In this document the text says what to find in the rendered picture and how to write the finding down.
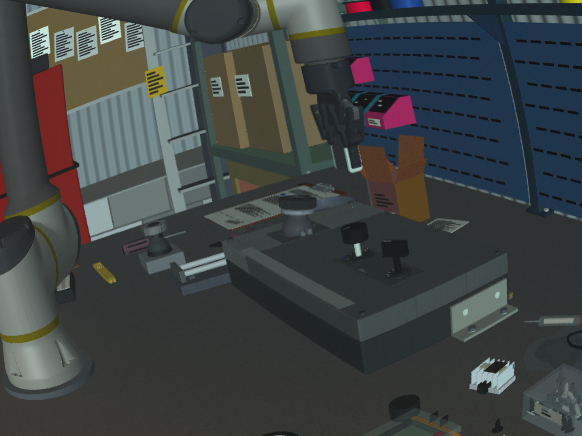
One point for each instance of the black fan switch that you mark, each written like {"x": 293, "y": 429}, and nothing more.
{"x": 394, "y": 249}

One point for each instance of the black heater knob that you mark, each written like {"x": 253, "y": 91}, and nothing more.
{"x": 354, "y": 232}

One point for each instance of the white terminal block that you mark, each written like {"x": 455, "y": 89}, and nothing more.
{"x": 493, "y": 375}

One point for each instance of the grey fixture with white roller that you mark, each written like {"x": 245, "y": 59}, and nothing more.
{"x": 200, "y": 272}

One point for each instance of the small white printed paper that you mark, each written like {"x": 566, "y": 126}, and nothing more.
{"x": 448, "y": 225}

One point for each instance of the dark grey vent nozzle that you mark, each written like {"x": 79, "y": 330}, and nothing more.
{"x": 157, "y": 236}

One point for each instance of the black round knob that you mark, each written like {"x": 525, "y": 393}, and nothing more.
{"x": 404, "y": 405}

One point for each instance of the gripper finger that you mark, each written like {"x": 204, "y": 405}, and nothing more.
{"x": 325, "y": 120}
{"x": 352, "y": 132}

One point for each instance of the large brown cardboard box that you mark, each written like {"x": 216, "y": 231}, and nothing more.
{"x": 254, "y": 113}

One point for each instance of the grey nozzle stand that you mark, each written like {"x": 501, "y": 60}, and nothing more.
{"x": 159, "y": 262}

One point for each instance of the mauve flat block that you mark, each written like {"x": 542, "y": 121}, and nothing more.
{"x": 134, "y": 248}

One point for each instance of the small black box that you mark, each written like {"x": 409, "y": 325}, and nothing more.
{"x": 65, "y": 291}

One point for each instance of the blue louvred panel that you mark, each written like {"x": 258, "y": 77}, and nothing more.
{"x": 454, "y": 91}

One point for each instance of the yellow sign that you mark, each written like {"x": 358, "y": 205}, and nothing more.
{"x": 155, "y": 82}

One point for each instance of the small black screw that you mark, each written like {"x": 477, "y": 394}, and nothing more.
{"x": 498, "y": 425}

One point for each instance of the green device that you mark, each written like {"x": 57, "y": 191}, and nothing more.
{"x": 418, "y": 427}

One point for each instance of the dark round dish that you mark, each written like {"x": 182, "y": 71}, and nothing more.
{"x": 545, "y": 354}

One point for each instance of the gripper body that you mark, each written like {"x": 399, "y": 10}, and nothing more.
{"x": 326, "y": 77}

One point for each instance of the white printed paper sheet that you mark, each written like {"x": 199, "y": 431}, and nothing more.
{"x": 241, "y": 213}

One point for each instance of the green shelf rack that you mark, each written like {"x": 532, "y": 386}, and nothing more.
{"x": 291, "y": 154}

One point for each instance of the light grey mounting bracket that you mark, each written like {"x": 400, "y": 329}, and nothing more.
{"x": 479, "y": 307}

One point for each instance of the clear plastic parts box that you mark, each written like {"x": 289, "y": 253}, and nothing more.
{"x": 552, "y": 400}

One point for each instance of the thin grey rod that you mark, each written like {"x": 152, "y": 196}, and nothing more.
{"x": 175, "y": 234}

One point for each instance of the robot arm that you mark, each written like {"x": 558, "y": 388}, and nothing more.
{"x": 22, "y": 136}

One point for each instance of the grey ladder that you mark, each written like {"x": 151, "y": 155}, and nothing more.
{"x": 166, "y": 150}

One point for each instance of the grey dash module body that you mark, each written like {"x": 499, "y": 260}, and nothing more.
{"x": 345, "y": 291}

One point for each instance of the large pink storage bin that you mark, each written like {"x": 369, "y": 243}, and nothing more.
{"x": 395, "y": 113}

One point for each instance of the yellow flat clip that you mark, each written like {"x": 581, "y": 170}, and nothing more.
{"x": 103, "y": 272}

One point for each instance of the red cabinet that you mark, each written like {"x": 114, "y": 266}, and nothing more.
{"x": 50, "y": 136}

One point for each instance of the brown notice board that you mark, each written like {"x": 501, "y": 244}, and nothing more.
{"x": 91, "y": 68}

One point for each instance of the red edged printed booklet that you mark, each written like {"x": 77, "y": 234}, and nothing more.
{"x": 329, "y": 193}

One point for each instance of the open brown cardboard box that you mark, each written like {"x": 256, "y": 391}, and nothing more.
{"x": 404, "y": 191}

